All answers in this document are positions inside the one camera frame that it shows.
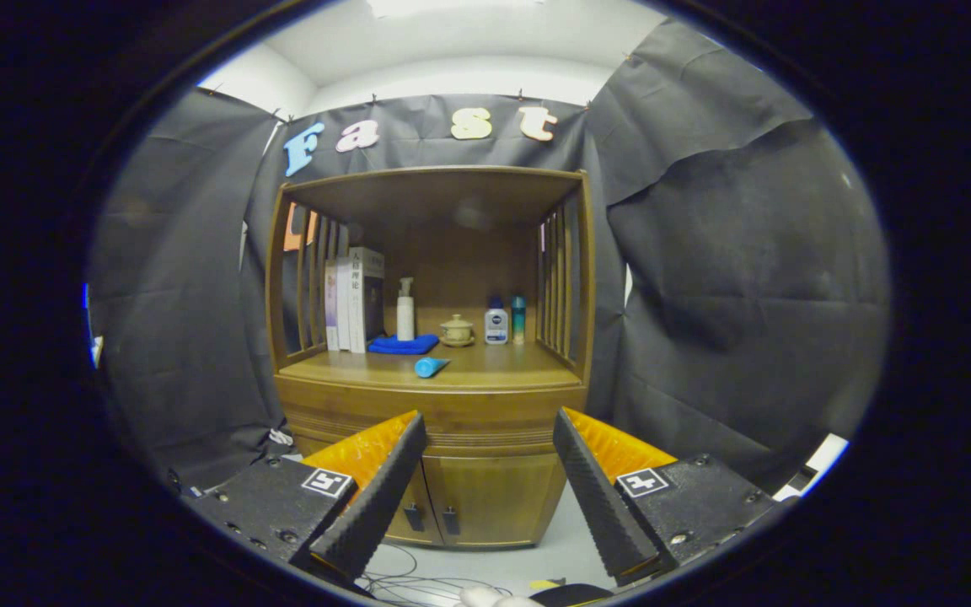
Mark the yellow floor tape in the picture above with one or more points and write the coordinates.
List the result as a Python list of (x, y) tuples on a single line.
[(546, 583)]

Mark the thick white and black book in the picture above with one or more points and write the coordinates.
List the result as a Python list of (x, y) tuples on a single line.
[(362, 299)]

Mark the wooden drawer with black knob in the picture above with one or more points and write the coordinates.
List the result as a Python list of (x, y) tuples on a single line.
[(485, 421)]

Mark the blue folded cloth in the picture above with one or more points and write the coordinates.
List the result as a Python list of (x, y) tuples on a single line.
[(404, 345)]

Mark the thin white book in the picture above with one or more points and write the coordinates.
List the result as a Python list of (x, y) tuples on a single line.
[(345, 308)]

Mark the beige lidded teacup with saucer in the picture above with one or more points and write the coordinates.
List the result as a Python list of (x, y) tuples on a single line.
[(458, 331)]

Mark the white and blue cosmetic tube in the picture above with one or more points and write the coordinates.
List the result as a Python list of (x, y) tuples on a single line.
[(428, 367)]

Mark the wooden cabinet door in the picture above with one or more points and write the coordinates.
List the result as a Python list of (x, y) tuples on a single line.
[(502, 502), (418, 506)]

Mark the black backdrop cloth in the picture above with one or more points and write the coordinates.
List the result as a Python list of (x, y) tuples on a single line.
[(747, 253)]

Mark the wooden countertop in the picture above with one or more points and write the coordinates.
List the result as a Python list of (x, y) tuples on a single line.
[(502, 367)]

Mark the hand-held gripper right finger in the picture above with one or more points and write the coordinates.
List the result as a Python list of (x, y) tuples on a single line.
[(599, 506)]

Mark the teal slim bottle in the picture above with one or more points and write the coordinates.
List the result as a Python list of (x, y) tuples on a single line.
[(518, 320)]

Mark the white lotion bottle blue cap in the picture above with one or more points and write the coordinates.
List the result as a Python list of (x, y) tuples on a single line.
[(496, 327)]

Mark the white pump bottle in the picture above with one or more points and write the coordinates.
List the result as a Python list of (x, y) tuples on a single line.
[(405, 320)]

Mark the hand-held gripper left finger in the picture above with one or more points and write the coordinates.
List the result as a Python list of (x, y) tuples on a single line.
[(380, 506)]

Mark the wooden cabinet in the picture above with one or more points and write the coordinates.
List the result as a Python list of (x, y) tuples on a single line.
[(460, 261)]

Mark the thin purple book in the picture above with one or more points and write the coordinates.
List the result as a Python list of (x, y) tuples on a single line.
[(331, 308)]

